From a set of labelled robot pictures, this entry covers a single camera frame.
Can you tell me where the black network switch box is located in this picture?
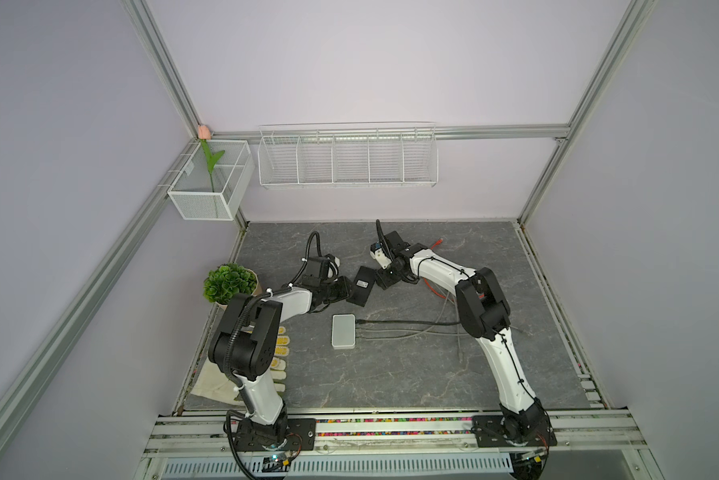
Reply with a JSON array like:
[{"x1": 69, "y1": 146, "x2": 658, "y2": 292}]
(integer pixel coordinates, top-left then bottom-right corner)
[{"x1": 347, "y1": 266, "x2": 375, "y2": 307}]

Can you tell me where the white network switch box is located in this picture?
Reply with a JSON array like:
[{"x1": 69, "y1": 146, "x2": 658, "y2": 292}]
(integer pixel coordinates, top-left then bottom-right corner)
[{"x1": 331, "y1": 314, "x2": 357, "y2": 350}]

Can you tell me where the green potted plant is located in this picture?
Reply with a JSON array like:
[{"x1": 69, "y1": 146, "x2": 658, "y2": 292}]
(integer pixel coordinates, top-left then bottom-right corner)
[{"x1": 203, "y1": 263, "x2": 259, "y2": 305}]

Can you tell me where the black cable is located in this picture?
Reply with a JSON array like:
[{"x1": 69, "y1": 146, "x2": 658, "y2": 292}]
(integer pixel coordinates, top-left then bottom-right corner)
[{"x1": 354, "y1": 317, "x2": 463, "y2": 328}]

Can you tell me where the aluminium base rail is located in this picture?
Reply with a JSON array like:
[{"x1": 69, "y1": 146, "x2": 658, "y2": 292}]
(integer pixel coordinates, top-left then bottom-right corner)
[{"x1": 144, "y1": 410, "x2": 647, "y2": 458}]

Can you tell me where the white mesh wall basket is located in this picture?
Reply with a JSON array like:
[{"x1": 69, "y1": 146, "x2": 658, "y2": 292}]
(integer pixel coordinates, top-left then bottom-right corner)
[{"x1": 168, "y1": 140, "x2": 255, "y2": 221}]

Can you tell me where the red ethernet cable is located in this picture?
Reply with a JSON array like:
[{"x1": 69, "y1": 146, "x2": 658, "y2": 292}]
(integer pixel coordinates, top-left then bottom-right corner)
[{"x1": 421, "y1": 238, "x2": 457, "y2": 301}]

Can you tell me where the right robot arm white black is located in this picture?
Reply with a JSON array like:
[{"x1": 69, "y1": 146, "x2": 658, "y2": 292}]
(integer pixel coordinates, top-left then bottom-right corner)
[{"x1": 371, "y1": 221, "x2": 557, "y2": 447}]

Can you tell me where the pink tulip artificial flower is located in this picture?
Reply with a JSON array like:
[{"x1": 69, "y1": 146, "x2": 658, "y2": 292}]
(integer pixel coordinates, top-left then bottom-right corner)
[{"x1": 197, "y1": 125, "x2": 226, "y2": 193}]

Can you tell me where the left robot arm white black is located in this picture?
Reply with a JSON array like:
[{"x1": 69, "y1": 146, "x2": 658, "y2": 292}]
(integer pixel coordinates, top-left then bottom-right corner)
[{"x1": 208, "y1": 254, "x2": 351, "y2": 447}]

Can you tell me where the yellow white work glove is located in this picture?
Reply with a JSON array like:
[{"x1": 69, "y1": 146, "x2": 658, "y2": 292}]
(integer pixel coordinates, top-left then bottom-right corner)
[{"x1": 191, "y1": 327, "x2": 291, "y2": 405}]

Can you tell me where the white wire wall shelf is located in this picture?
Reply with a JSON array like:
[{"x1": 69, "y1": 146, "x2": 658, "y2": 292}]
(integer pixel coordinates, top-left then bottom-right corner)
[{"x1": 258, "y1": 122, "x2": 439, "y2": 189}]

